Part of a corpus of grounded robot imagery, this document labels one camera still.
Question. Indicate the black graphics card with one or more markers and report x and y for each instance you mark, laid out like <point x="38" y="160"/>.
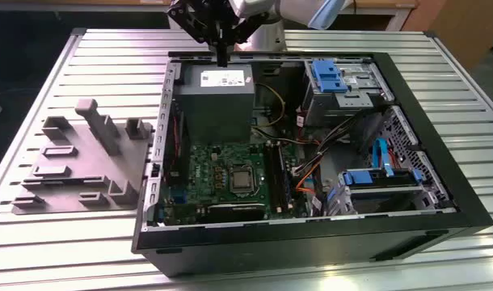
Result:
<point x="236" y="212"/>

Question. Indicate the wooden cabinet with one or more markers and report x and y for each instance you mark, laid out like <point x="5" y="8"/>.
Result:
<point x="463" y="24"/>

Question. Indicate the green motherboard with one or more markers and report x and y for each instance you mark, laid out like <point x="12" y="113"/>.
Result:
<point x="205" y="169"/>

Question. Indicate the blue drive bracket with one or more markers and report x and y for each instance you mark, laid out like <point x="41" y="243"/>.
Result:
<point x="326" y="75"/>

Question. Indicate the black PC case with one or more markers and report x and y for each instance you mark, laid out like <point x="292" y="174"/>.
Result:
<point x="270" y="242"/>

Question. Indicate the black RAM slot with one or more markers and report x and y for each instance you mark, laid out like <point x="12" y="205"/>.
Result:
<point x="272" y="179"/>

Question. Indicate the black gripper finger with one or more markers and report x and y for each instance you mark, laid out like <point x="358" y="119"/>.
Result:
<point x="185" y="21"/>
<point x="242" y="33"/>

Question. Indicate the metal disk bay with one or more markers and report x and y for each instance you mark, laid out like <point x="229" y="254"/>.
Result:
<point x="385" y="189"/>

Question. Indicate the grey power supply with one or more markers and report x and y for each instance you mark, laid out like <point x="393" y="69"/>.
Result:
<point x="213" y="109"/>

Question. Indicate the wooden desk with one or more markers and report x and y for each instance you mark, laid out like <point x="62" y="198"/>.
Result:
<point x="383" y="3"/>

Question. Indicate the metal drive cage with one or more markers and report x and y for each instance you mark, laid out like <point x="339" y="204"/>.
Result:
<point x="351" y="101"/>

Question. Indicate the grey parts rack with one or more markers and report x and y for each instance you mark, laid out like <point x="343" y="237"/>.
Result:
<point x="88" y="163"/>

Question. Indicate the CPU socket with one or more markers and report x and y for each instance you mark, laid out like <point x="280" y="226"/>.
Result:
<point x="242" y="166"/>

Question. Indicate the hard disk in blue carrier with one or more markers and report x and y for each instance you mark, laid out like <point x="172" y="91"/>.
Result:
<point x="359" y="178"/>

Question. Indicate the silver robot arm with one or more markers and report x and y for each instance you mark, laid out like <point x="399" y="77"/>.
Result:
<point x="266" y="33"/>

